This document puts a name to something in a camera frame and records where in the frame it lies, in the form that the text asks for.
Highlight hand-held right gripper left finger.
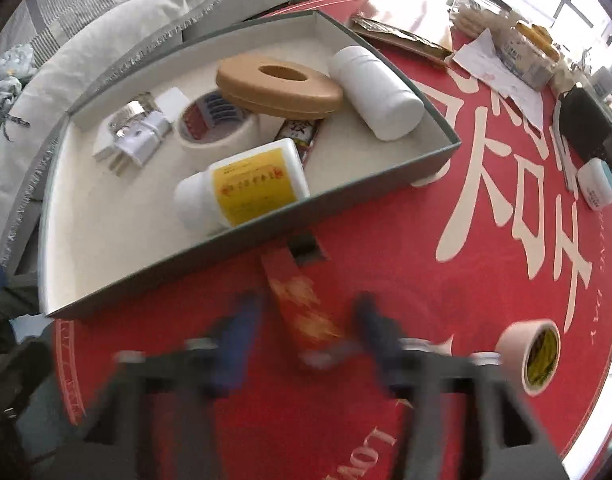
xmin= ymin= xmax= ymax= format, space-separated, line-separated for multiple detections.
xmin=70 ymin=292 xmax=264 ymax=480

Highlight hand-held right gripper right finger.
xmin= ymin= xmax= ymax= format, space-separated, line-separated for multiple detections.
xmin=353 ymin=292 xmax=572 ymax=480

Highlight red gold printed box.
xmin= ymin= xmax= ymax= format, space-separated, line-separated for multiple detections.
xmin=260 ymin=247 xmax=361 ymax=366

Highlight grey cardboard tray box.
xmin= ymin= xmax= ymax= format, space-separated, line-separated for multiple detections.
xmin=38 ymin=10 xmax=462 ymax=320

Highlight yellow label white bottle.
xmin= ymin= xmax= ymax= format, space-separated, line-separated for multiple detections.
xmin=174 ymin=137 xmax=311 ymax=235

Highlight cream masking tape roll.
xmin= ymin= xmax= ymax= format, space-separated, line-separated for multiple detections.
xmin=177 ymin=91 xmax=261 ymax=163

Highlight white plug adapter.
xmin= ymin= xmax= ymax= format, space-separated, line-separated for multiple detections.
xmin=108 ymin=110 xmax=173 ymax=177

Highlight large white plastic bottle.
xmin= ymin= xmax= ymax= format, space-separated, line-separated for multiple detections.
xmin=328 ymin=45 xmax=425 ymax=142

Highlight metal hose clamp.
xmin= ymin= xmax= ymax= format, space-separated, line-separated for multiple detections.
xmin=106 ymin=92 xmax=159 ymax=138

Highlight brown paper tape roll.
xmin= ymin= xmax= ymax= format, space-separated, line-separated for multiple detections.
xmin=216 ymin=56 xmax=344 ymax=121

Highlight beige tape roll yellow core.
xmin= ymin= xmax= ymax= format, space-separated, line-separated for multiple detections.
xmin=496 ymin=319 xmax=561 ymax=396

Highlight white sticks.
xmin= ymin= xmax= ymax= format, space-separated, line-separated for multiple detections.
xmin=553 ymin=105 xmax=579 ymax=191

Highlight white teal jar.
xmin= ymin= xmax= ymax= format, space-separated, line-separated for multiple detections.
xmin=576 ymin=157 xmax=612 ymax=211

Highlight white paper sheet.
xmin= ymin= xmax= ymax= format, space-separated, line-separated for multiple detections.
xmin=446 ymin=30 xmax=544 ymax=128

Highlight black box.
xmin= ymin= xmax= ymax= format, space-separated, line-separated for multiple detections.
xmin=556 ymin=85 xmax=612 ymax=176

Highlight brown paper package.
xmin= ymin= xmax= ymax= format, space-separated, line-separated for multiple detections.
xmin=351 ymin=0 xmax=454 ymax=63

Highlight clear bag of biscuits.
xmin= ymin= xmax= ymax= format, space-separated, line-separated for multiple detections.
xmin=451 ymin=0 xmax=517 ymax=38

